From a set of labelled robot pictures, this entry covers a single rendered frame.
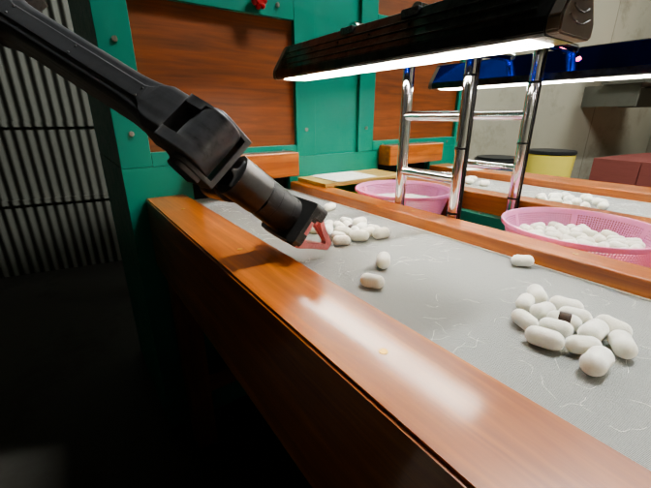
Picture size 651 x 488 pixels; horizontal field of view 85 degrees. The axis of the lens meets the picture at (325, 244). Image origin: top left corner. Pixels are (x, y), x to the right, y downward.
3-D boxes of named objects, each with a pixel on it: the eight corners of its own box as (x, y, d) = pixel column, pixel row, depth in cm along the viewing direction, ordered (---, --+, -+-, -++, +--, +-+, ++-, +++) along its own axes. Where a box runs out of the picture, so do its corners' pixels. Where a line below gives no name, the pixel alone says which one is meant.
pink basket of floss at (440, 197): (454, 237, 88) (459, 199, 85) (348, 230, 93) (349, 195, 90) (443, 211, 113) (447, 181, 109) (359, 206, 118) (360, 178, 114)
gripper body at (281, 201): (290, 198, 58) (256, 170, 53) (326, 210, 50) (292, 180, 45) (268, 231, 57) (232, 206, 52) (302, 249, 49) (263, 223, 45)
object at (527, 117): (512, 238, 88) (551, 31, 73) (445, 220, 103) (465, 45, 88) (548, 225, 98) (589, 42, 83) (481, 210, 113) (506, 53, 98)
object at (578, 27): (560, 32, 36) (577, -55, 34) (272, 79, 84) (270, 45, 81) (591, 41, 41) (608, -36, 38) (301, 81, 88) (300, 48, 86)
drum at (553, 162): (504, 216, 361) (515, 149, 339) (531, 211, 378) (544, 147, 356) (542, 227, 326) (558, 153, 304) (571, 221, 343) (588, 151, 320)
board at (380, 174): (325, 188, 102) (325, 184, 101) (297, 180, 113) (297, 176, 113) (404, 177, 120) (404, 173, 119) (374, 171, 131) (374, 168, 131)
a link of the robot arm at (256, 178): (224, 189, 42) (247, 150, 43) (201, 186, 48) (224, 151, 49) (265, 219, 47) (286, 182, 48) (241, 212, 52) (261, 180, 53)
